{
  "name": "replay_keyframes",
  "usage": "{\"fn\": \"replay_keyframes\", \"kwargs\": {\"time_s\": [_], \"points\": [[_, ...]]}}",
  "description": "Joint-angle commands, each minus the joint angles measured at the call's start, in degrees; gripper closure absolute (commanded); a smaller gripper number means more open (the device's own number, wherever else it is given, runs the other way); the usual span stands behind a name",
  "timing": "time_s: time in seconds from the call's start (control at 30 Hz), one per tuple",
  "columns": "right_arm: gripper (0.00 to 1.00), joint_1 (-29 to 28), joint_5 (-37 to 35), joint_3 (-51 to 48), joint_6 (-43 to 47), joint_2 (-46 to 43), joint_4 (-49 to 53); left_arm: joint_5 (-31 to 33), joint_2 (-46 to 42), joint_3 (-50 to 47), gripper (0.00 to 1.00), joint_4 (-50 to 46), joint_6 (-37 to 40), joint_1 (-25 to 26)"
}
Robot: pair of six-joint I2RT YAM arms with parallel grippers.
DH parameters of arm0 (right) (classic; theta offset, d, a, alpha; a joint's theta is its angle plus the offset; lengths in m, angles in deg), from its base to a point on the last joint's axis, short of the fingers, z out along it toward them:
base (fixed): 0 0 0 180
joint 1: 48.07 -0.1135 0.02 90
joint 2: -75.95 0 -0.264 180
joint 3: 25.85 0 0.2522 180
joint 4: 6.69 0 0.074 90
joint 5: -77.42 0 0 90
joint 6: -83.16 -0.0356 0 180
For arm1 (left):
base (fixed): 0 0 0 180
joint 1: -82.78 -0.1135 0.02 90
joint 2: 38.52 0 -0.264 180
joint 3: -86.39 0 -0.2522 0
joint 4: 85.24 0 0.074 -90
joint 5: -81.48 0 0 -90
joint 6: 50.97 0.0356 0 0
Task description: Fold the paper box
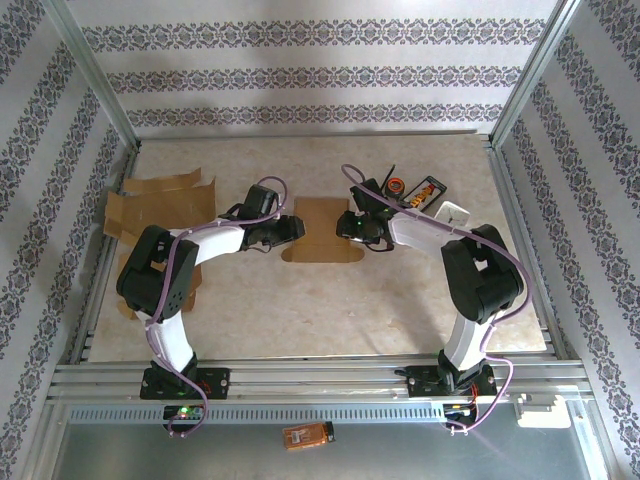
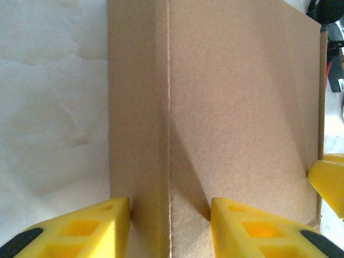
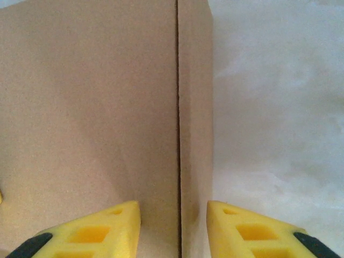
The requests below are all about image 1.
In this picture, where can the grey metal panel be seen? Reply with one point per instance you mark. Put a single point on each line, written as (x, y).
(400, 455)

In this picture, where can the white plastic bracket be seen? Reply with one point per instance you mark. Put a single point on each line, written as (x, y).
(537, 404)

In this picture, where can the aluminium frame post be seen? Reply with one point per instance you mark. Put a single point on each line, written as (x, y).
(95, 75)
(535, 75)

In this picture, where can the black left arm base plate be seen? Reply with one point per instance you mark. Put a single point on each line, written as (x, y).
(217, 382)

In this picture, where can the aluminium mounting rail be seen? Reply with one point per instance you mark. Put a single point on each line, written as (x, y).
(320, 375)

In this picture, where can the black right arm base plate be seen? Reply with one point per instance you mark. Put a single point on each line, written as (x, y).
(422, 385)

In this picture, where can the black charger board yellow connectors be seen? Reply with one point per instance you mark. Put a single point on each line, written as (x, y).
(427, 192)

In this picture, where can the aluminium side rail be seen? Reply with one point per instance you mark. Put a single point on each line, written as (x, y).
(507, 200)
(82, 345)

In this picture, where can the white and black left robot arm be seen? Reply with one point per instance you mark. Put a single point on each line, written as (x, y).
(150, 275)

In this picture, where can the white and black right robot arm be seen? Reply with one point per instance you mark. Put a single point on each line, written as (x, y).
(480, 280)

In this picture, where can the thin grey wall strip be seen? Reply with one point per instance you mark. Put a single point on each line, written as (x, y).
(300, 133)

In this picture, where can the white square clock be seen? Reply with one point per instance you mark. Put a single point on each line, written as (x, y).
(452, 212)

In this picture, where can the orange battery pack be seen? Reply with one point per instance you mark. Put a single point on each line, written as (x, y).
(307, 436)

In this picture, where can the small circuit board with LED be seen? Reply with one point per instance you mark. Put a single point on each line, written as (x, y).
(184, 412)

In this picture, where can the brown cardboard box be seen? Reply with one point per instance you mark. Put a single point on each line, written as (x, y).
(320, 230)
(150, 200)

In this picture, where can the black and orange tape measure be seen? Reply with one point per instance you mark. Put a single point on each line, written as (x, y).
(395, 186)

